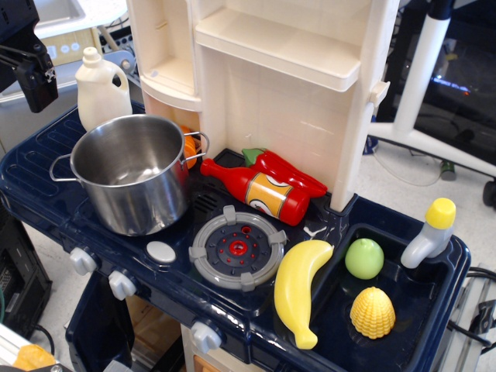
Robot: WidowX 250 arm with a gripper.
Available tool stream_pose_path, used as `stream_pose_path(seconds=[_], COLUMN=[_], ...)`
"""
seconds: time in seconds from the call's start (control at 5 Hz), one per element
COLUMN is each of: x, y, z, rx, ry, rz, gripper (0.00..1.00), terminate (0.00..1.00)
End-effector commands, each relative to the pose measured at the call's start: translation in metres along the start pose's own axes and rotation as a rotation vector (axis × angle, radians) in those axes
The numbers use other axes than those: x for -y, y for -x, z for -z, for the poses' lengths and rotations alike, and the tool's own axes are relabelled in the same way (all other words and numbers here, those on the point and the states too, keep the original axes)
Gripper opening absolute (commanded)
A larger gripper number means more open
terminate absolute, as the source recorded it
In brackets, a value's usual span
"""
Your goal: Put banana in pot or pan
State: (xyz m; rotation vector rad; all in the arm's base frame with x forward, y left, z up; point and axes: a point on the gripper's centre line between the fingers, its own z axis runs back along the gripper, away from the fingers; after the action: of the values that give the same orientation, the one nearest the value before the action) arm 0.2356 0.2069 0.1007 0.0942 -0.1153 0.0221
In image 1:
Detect grey stove knob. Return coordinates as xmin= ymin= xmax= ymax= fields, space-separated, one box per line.
xmin=191 ymin=322 xmax=222 ymax=353
xmin=108 ymin=270 xmax=136 ymax=301
xmin=70 ymin=247 xmax=98 ymax=276

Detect red toy chili peppers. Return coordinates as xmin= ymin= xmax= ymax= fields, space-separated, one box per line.
xmin=242 ymin=148 xmax=328 ymax=198

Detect orange toy item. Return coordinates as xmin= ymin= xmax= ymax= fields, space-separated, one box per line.
xmin=180 ymin=126 xmax=198 ymax=169

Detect grey oval button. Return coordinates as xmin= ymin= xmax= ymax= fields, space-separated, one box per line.
xmin=146 ymin=241 xmax=177 ymax=264

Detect grey stove knob left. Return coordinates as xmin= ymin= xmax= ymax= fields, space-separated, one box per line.
xmin=70 ymin=247 xmax=98 ymax=276

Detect green toy pear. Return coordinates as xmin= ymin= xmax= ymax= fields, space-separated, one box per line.
xmin=345 ymin=238 xmax=384 ymax=280

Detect red toy ketchup bottle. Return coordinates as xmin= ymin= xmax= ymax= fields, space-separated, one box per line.
xmin=200 ymin=159 xmax=310 ymax=226

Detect grey stove knob middle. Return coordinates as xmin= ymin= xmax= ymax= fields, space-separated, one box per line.
xmin=108 ymin=270 xmax=136 ymax=301

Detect grey toy stove burner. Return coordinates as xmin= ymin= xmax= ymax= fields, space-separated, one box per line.
xmin=188 ymin=205 xmax=288 ymax=292

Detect grey yellow toy faucet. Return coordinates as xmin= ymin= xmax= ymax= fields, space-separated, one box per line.
xmin=401 ymin=198 xmax=456 ymax=269

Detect silver metal pot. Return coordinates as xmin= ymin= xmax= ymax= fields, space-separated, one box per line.
xmin=66 ymin=114 xmax=210 ymax=236

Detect black computer case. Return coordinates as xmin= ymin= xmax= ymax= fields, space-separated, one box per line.
xmin=1 ymin=208 xmax=52 ymax=339

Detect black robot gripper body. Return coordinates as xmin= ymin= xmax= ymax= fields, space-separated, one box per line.
xmin=1 ymin=29 xmax=58 ymax=113

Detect white stand frame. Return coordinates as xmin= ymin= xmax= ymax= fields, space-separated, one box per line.
xmin=367 ymin=0 xmax=496 ymax=179

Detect grey stove knob right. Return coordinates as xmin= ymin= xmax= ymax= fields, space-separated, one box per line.
xmin=191 ymin=322 xmax=222 ymax=353

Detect cream plastic jug bottle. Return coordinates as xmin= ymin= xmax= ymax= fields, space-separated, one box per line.
xmin=75 ymin=47 xmax=133 ymax=132

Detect yellow sponge object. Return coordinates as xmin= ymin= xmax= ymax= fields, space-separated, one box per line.
xmin=13 ymin=344 xmax=57 ymax=371

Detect yellow toy banana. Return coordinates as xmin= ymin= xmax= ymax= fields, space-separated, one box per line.
xmin=274 ymin=239 xmax=334 ymax=350

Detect yellow toy corn piece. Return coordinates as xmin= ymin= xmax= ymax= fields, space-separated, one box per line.
xmin=350 ymin=287 xmax=396 ymax=339

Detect cream toy kitchen shelf unit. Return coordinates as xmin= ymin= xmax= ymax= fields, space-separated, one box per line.
xmin=127 ymin=1 xmax=399 ymax=212

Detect navy toy kitchen counter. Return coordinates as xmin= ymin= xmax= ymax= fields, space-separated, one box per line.
xmin=1 ymin=109 xmax=470 ymax=371

